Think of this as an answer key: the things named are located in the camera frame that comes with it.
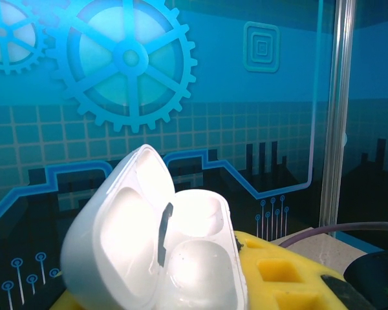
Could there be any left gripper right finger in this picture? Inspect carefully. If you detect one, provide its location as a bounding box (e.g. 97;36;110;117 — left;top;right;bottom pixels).
234;229;381;310

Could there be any aluminium frame post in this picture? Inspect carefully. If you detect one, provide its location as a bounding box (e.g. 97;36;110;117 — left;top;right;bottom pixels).
319;0;357;227

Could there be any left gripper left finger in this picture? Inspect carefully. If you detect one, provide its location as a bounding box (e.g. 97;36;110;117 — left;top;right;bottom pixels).
51;280;85;310

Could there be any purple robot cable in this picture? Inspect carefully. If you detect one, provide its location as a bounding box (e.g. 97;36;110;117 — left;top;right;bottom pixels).
279;222;388;250

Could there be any white earbud charging case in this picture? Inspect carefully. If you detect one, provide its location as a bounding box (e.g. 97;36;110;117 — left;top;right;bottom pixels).
59;143;248;310

